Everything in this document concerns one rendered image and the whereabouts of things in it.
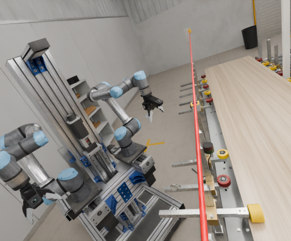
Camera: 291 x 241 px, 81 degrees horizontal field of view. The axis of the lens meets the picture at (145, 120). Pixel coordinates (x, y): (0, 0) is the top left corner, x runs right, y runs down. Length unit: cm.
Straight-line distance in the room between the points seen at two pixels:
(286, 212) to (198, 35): 792
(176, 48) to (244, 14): 282
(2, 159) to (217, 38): 836
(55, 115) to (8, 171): 59
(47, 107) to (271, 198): 147
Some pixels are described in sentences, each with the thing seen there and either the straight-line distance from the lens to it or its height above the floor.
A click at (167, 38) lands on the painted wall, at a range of 866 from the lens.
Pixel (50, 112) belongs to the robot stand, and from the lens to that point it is 138.
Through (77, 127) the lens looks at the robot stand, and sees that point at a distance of 134.
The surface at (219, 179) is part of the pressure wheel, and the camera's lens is 126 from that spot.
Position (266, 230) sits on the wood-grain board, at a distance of 110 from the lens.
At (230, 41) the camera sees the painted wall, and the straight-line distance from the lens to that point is 872.
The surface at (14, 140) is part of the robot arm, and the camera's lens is 135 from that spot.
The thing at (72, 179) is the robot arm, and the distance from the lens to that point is 131.
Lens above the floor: 186
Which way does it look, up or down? 25 degrees down
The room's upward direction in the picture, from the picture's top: 23 degrees counter-clockwise
